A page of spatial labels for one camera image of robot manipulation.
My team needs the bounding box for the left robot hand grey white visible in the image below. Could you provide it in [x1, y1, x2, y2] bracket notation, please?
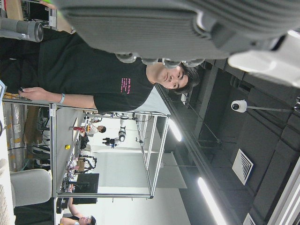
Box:
[53, 0, 300, 89]

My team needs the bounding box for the person in black t-shirt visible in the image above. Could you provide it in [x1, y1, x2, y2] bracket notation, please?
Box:
[0, 28, 201, 113]

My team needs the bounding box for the long ceiling light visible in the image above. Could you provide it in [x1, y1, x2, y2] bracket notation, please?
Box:
[167, 118, 183, 143]
[197, 177, 228, 225]

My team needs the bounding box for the white black background robot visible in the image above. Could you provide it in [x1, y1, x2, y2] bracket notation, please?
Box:
[102, 117, 129, 150]

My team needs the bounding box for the person in white shirt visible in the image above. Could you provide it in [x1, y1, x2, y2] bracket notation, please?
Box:
[85, 123, 107, 137]

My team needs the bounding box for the grey cylinder black cap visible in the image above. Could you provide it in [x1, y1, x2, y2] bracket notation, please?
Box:
[0, 17, 45, 43]

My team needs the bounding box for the grey workbench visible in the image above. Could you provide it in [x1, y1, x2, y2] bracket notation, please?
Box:
[55, 109, 85, 188]

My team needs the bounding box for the white square ceiling vent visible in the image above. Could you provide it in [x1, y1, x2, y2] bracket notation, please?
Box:
[231, 149, 255, 186]

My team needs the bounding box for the black monitor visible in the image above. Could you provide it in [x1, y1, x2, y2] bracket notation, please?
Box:
[72, 172, 100, 204]

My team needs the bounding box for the white chair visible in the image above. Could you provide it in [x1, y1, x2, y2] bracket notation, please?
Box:
[10, 168, 53, 208]

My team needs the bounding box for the seated person with glasses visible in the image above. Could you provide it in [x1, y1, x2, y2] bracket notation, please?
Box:
[60, 198, 97, 225]

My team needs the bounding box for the white dome security camera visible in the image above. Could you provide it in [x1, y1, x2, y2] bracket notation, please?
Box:
[231, 99, 300, 113]

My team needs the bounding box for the aluminium frame cage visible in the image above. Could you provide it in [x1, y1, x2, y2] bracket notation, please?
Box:
[49, 103, 171, 200]

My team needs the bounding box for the silver foil duct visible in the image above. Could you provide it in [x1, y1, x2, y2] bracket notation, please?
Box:
[3, 103, 27, 172]

